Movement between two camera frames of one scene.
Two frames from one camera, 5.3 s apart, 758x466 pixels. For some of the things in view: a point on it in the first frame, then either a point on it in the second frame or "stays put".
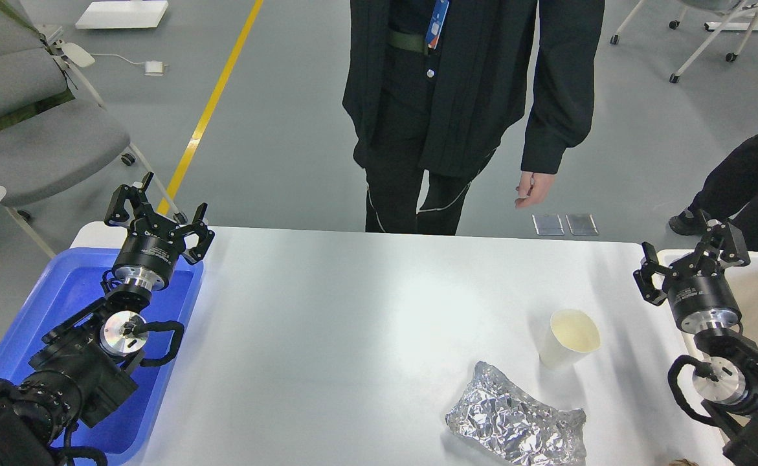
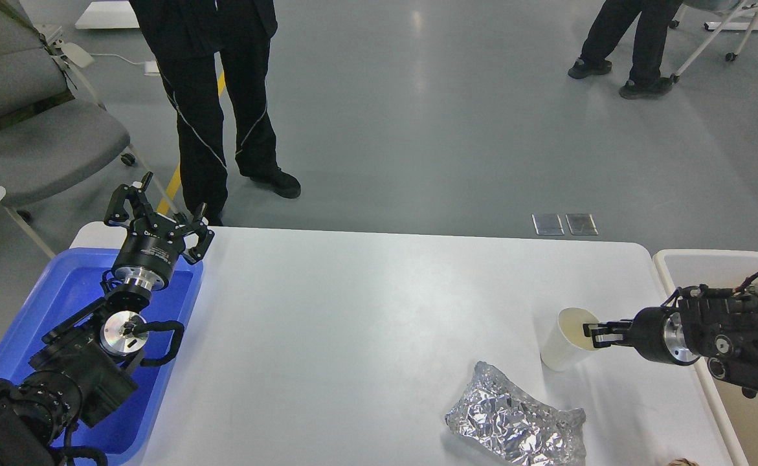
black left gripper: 150,252 stays put
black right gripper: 698,290 -> 660,336
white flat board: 122,15 stays put
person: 752,187 -> 612,22
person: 435,85 -> 188,38
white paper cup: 570,336 stays put
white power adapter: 154,68 stays put
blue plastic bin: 72,283 stays put
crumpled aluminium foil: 503,421 stays put
